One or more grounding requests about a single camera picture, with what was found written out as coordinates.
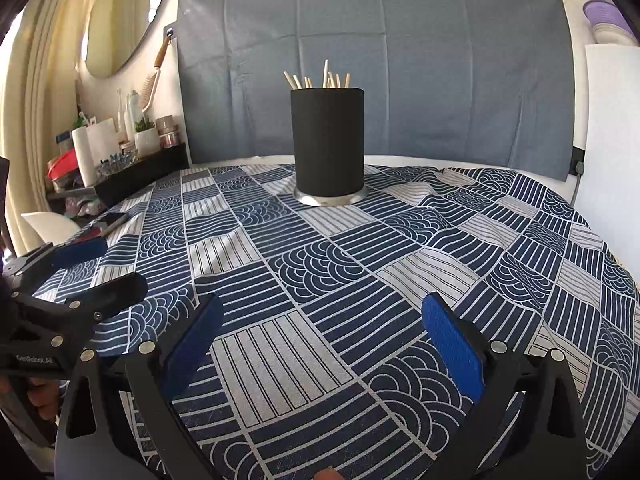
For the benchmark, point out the wooden hairbrush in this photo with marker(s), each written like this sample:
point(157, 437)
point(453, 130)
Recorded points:
point(149, 87)

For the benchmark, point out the paper towel roll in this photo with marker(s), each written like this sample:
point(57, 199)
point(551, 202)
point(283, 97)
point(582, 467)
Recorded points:
point(92, 152)

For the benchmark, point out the black cylindrical utensil holder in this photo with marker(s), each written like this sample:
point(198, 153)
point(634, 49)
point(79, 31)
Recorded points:
point(327, 145)

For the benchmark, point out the cream curtain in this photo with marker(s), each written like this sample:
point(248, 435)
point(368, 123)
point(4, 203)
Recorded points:
point(40, 85)

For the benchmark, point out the white chair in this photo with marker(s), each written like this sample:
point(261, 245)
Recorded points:
point(47, 230)

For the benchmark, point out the glass tray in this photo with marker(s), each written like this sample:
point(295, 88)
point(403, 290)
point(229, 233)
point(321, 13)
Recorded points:
point(117, 165)

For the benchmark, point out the white bowl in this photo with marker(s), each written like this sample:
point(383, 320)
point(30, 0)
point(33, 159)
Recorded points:
point(615, 35)

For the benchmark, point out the white spray bottle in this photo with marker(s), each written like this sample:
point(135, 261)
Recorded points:
point(133, 117)

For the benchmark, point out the black side shelf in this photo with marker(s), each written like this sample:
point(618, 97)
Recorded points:
point(145, 175)

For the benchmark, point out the oval wall mirror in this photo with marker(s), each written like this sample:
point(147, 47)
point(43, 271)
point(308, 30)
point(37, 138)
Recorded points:
point(125, 15)

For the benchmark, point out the pink candle jar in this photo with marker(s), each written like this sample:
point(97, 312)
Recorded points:
point(167, 132)

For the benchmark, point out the blue white patterned tablecloth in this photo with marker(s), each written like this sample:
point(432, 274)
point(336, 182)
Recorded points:
point(350, 285)

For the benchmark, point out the black wall socket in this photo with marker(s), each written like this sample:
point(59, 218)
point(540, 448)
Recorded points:
point(578, 161)

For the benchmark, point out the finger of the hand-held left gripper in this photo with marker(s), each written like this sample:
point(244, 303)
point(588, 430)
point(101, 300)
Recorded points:
point(80, 251)
point(122, 292)

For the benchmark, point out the purple colander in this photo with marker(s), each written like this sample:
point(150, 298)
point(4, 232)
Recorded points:
point(607, 12)

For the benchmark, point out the bunch of wooden chopsticks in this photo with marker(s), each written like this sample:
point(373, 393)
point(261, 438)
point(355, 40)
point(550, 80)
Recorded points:
point(326, 72)

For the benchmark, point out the small potted plant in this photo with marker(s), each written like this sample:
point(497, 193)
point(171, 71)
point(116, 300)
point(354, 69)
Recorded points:
point(146, 140)

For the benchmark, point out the person's left hand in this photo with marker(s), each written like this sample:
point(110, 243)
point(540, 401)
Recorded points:
point(42, 395)

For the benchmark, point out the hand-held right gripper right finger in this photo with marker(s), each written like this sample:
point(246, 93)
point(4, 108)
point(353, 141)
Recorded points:
point(455, 350)

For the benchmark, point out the red container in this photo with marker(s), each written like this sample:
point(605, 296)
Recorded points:
point(61, 167)

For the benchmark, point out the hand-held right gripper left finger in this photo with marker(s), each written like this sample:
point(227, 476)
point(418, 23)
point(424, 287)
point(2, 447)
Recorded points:
point(192, 345)

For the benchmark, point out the metal wall hook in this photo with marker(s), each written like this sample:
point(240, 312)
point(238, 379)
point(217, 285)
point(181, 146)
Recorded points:
point(170, 31)

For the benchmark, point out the grey wall cloth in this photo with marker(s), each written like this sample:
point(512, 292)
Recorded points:
point(400, 60)

